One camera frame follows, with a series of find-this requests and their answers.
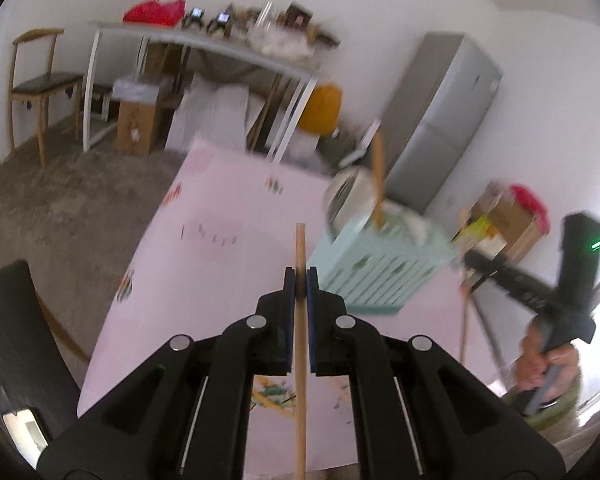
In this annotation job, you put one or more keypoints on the wooden chair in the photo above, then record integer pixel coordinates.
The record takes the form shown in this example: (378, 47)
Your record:
(45, 82)

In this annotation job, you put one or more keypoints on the metal spoon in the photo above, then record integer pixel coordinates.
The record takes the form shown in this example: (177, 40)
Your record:
(347, 195)

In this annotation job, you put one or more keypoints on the dark green bag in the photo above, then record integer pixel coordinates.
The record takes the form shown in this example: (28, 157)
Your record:
(337, 152)

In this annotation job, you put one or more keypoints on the person's right hand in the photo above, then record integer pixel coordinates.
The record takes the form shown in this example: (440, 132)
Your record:
(532, 365)

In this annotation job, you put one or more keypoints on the pink printed tablecloth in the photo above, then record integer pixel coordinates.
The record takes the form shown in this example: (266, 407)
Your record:
(220, 200)

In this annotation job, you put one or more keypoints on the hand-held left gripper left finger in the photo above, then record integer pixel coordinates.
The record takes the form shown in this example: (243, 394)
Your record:
(290, 310)

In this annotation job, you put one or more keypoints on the brown picture box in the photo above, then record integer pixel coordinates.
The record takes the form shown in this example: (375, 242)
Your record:
(299, 16)

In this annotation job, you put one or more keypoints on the plastic wrapped grey box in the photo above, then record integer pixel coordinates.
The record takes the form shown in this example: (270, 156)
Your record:
(140, 90)

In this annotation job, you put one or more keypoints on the person's right forearm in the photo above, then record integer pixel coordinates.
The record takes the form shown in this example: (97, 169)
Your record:
(560, 405)

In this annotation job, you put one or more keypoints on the yellow plastic bag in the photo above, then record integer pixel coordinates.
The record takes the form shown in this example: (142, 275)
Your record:
(322, 107)

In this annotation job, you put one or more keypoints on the black chair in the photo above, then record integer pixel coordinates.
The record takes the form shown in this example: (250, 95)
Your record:
(15, 335)

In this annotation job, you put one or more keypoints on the white side table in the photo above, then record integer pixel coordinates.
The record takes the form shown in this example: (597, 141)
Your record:
(91, 85)

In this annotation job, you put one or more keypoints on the white green printed sack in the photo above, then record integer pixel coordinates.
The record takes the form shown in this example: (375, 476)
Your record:
(477, 232)

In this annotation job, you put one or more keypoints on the teal plastic utensil holder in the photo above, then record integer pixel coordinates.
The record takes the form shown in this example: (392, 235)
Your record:
(375, 270)

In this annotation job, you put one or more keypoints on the red plastic bag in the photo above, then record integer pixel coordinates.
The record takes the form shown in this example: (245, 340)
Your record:
(530, 207)
(152, 12)

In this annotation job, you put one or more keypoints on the open cardboard box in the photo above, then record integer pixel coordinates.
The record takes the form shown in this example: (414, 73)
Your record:
(510, 230)

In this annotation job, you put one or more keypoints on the glass bottle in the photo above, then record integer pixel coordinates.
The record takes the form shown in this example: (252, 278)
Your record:
(267, 15)

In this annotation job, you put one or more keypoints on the single wooden chopstick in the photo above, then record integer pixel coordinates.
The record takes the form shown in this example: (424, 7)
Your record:
(377, 180)
(300, 245)

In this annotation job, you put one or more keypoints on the white woven sack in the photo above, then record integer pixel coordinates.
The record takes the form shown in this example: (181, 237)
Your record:
(210, 115)

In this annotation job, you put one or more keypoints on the labelled cardboard box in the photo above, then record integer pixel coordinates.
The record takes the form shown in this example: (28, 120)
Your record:
(135, 130)

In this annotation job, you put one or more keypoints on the white leaning panel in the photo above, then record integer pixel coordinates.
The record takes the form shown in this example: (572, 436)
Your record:
(362, 142)

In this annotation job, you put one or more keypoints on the small black device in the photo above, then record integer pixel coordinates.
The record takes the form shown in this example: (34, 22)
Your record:
(220, 22)
(194, 17)

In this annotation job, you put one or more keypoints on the white plastic bag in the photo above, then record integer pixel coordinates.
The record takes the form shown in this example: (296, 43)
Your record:
(280, 42)

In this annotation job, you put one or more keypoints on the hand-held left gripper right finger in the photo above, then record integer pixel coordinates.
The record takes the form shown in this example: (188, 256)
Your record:
(312, 310)

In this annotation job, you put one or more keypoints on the grey refrigerator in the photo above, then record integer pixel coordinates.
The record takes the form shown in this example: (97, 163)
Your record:
(440, 125)

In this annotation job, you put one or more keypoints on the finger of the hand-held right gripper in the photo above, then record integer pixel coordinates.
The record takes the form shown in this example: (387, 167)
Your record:
(510, 280)

